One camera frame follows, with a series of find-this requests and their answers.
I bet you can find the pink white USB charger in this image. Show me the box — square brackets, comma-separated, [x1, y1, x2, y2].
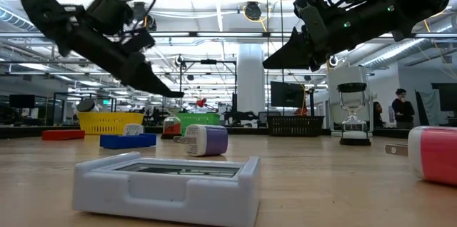
[384, 125, 457, 187]

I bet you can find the blue digital thermometer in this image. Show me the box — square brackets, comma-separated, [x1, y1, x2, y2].
[99, 133, 158, 151]

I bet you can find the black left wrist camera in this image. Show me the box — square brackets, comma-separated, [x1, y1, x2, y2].
[123, 28, 157, 55]

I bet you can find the white plastic tray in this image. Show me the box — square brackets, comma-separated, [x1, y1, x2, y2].
[72, 151, 262, 227]

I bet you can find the black aluminium table frame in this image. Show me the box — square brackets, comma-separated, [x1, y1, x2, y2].
[0, 123, 457, 139]

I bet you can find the black plastic basket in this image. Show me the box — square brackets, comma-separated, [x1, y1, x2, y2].
[266, 114, 326, 138]

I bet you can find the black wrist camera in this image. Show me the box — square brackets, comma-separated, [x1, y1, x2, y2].
[123, 28, 157, 55]
[293, 0, 331, 42]

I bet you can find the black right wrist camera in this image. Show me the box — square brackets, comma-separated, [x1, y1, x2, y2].
[293, 0, 331, 42]

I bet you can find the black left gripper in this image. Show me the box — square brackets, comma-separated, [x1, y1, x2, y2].
[59, 23, 185, 99]

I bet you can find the large black monitor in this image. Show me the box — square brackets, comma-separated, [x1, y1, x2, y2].
[431, 83, 457, 113]

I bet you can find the long ceiling light bar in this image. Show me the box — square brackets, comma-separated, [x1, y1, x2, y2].
[151, 31, 457, 40]

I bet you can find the yellow plastic basket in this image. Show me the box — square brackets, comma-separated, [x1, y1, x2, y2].
[77, 112, 145, 136]

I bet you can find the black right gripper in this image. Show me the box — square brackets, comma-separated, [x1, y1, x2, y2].
[262, 9, 372, 72]

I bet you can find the white structural column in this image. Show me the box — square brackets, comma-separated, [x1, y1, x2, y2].
[236, 44, 266, 114]

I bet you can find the purple white USB charger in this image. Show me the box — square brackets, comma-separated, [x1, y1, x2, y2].
[173, 123, 230, 158]

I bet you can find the blue sand hourglass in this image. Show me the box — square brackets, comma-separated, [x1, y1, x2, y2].
[76, 98, 97, 114]

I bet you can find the small black monitor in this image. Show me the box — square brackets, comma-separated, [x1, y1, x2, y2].
[9, 94, 36, 109]

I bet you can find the blue white USB charger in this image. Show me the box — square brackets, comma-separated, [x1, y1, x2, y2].
[122, 123, 146, 136]

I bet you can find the person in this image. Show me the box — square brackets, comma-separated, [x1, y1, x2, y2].
[391, 88, 416, 130]
[372, 101, 386, 128]

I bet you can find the red digital thermometer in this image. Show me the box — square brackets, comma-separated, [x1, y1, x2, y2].
[41, 129, 86, 141]

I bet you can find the green plastic basket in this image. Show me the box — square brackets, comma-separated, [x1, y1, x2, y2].
[176, 112, 221, 137]

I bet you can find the black monitor on stand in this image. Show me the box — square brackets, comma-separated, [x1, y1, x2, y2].
[269, 81, 307, 109]

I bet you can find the black metal gantry frame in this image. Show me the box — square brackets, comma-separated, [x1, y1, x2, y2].
[179, 59, 238, 114]

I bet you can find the white sand hourglass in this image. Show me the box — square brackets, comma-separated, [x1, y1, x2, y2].
[336, 82, 373, 147]

